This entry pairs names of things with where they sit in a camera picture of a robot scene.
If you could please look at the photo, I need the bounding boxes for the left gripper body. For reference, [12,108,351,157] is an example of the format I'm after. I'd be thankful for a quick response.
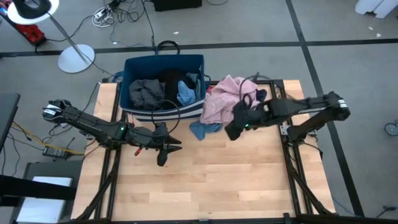
[129,122,170,167]

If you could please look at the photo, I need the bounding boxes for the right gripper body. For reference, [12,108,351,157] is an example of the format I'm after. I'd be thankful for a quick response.
[223,99,271,141]

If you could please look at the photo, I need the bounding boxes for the slate blue garment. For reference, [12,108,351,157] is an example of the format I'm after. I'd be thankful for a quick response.
[188,120,223,141]

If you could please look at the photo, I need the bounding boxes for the pink garment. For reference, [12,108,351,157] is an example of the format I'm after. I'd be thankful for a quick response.
[199,74,262,125]

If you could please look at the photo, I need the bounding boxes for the dark grey garment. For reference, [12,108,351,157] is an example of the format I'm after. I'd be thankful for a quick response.
[128,78,166,110]

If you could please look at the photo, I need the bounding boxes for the bright blue garment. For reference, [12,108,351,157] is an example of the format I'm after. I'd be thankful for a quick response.
[176,80,197,106]

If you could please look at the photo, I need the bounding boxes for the black garment white lettering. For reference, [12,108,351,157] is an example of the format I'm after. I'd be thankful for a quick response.
[157,68,188,108]

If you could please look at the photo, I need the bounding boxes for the navy white striped fabric bin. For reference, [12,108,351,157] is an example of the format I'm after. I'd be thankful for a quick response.
[119,40,208,123]

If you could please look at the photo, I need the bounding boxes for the black power adapter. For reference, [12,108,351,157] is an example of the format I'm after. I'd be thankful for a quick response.
[42,146,71,160]

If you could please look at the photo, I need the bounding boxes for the white floor lamp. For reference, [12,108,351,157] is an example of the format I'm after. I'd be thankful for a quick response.
[6,0,96,74]

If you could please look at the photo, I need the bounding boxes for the grey cabinet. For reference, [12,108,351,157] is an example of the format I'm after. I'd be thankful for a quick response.
[12,161,83,224]

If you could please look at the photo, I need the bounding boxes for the black horizontal bar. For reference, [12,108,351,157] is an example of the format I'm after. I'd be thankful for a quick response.
[0,174,78,207]

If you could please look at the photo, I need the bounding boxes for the white box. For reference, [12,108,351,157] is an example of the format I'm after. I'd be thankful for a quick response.
[16,176,74,223]

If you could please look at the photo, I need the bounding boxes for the white power strip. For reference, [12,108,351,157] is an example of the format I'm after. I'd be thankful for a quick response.
[91,6,116,28]

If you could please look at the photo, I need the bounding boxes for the black box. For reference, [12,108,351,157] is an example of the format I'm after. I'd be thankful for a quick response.
[153,0,203,12]

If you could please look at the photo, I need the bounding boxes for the black desk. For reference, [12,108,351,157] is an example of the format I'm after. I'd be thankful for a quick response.
[0,92,21,153]

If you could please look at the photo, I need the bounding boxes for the grey caster wheel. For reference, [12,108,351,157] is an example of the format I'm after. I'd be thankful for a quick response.
[384,119,398,137]

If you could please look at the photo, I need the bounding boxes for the white object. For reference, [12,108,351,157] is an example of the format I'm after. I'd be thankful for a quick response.
[355,0,398,19]

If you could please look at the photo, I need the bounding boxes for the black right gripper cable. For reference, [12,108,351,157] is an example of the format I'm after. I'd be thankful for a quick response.
[238,73,272,107]

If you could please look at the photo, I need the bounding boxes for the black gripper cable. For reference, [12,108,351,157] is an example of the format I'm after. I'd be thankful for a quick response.
[150,98,182,138]
[238,73,272,107]

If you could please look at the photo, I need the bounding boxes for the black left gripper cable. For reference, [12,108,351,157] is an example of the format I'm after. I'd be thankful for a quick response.
[150,98,182,138]

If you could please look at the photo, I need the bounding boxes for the blue cable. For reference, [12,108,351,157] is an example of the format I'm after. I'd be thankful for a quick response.
[111,70,126,83]

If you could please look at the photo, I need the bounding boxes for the yellow cable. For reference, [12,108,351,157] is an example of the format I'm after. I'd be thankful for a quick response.
[11,121,86,156]

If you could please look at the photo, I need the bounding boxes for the black floor cable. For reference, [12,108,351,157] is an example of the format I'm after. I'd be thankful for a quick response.
[141,0,157,48]

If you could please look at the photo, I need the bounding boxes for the black aluminium table frame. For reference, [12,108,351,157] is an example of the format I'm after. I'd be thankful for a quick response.
[58,72,398,224]

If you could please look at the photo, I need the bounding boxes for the black cable plug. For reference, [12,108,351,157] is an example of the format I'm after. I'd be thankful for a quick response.
[376,205,397,218]

